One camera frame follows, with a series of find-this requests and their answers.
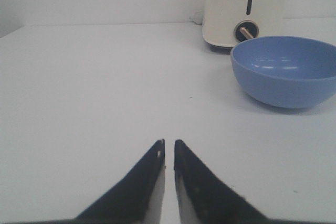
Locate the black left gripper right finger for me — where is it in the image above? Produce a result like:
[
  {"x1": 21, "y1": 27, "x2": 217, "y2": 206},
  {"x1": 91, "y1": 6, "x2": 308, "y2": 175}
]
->
[{"x1": 174, "y1": 140, "x2": 267, "y2": 220}]

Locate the blue bowl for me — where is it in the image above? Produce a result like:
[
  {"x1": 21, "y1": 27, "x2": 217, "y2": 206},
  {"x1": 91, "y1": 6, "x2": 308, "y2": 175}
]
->
[{"x1": 230, "y1": 36, "x2": 335, "y2": 109}]

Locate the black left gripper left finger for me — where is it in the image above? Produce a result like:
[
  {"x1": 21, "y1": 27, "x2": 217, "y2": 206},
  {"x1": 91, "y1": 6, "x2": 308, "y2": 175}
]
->
[{"x1": 75, "y1": 140, "x2": 165, "y2": 221}]

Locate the cream white toaster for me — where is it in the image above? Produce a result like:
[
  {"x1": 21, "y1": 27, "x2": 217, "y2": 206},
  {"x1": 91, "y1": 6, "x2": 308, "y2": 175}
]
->
[{"x1": 202, "y1": 0, "x2": 285, "y2": 50}]

